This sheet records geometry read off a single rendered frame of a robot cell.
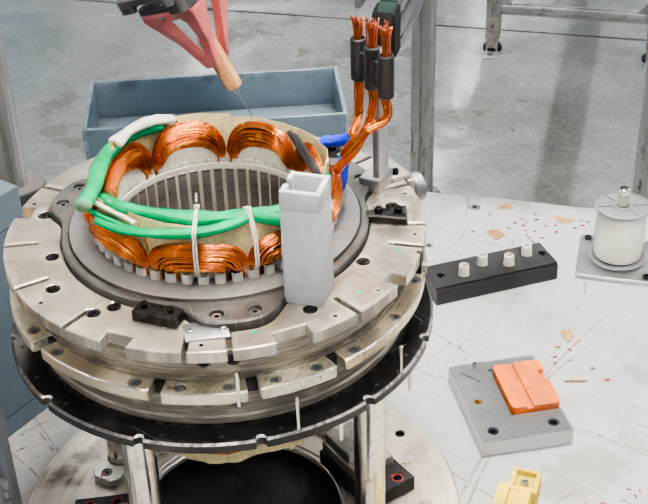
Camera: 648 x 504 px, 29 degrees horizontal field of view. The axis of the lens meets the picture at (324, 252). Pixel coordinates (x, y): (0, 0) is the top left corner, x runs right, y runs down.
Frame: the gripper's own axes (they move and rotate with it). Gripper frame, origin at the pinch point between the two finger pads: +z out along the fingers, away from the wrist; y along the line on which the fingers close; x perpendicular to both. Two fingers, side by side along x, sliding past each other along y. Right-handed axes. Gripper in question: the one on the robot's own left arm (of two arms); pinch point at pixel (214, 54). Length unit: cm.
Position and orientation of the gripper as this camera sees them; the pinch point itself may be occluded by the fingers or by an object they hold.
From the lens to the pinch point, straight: 120.9
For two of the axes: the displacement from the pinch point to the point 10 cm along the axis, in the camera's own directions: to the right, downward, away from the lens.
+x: -7.9, 0.1, 6.2
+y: 4.7, -6.4, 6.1
